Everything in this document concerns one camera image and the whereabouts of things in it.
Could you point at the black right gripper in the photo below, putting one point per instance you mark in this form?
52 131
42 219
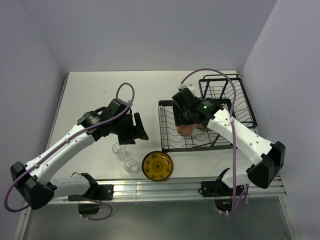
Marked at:
178 118

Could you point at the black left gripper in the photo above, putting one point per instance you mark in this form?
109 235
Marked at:
129 138

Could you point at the pink mug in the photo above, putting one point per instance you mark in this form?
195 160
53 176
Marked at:
185 130
199 126

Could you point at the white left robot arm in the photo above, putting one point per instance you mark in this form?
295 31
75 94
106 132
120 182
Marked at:
34 180

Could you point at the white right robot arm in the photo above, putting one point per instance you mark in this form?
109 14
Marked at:
266 158

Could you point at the clear shot glass middle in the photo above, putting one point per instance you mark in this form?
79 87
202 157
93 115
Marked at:
119 150

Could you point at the clear shot glass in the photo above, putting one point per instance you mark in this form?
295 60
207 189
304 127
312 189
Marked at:
131 166
119 150

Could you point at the clear shot glass front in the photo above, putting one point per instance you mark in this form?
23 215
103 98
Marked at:
131 166

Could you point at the yellow patterned plate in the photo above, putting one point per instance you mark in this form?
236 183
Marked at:
157 166

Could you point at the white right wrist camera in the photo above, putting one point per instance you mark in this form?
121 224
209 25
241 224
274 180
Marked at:
188 86

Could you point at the black wire dish rack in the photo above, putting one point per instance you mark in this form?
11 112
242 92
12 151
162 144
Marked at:
230 93

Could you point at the aluminium rail frame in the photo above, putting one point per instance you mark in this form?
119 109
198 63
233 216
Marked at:
168 210

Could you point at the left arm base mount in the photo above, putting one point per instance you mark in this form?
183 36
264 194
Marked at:
94 200

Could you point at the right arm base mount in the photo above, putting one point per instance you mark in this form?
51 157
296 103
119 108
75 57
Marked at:
217 189

